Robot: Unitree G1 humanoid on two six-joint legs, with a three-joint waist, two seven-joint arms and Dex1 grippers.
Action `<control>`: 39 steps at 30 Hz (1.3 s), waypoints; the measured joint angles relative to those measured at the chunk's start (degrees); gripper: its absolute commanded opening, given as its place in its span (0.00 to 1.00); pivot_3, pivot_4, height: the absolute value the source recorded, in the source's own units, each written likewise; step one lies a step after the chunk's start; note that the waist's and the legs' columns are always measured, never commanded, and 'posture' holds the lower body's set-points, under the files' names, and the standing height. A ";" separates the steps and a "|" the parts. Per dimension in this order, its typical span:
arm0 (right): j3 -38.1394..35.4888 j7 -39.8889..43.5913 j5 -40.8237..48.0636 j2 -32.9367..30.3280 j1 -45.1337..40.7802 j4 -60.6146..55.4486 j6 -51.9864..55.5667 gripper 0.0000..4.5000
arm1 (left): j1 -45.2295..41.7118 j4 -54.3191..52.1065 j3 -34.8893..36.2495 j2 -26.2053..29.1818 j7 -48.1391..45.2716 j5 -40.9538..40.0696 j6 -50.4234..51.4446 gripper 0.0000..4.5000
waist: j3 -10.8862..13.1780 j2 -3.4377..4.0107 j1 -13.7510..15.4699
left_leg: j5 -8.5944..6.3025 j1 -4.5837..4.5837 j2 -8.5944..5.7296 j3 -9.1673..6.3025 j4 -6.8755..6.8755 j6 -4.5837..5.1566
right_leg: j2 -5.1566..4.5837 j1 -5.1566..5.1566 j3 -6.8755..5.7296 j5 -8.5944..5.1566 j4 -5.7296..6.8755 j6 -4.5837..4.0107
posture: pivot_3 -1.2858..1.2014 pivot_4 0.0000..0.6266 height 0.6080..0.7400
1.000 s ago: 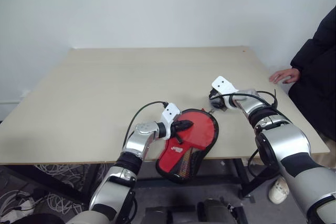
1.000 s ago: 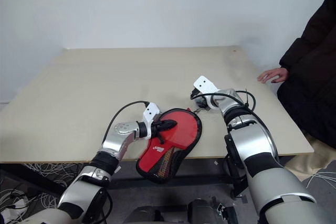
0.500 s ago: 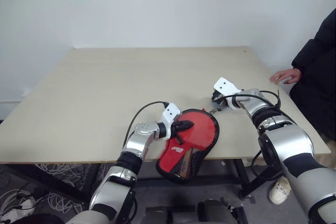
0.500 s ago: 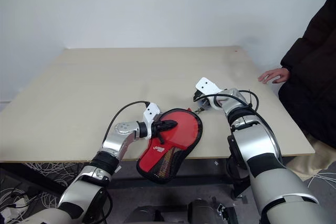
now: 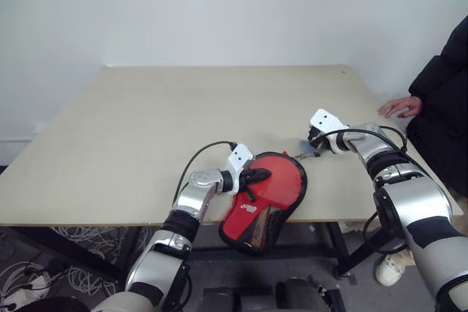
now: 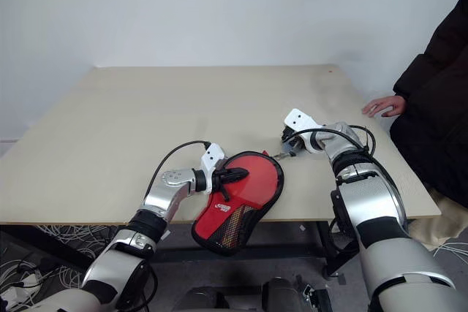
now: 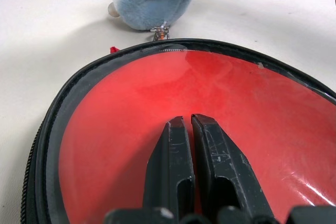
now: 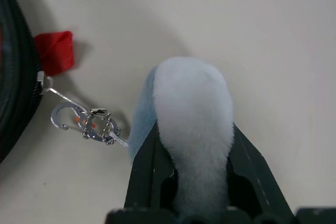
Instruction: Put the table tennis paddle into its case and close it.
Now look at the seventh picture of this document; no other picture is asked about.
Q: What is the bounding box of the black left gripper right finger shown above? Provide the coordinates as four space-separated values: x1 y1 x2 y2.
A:
191 113 275 218

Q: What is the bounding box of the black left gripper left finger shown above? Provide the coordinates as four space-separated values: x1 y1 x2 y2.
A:
143 115 196 216

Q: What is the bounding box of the small grey round object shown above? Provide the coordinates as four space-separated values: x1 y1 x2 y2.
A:
108 0 200 31

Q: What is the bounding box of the red black mesh pouch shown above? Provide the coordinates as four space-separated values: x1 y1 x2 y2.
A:
22 38 336 224

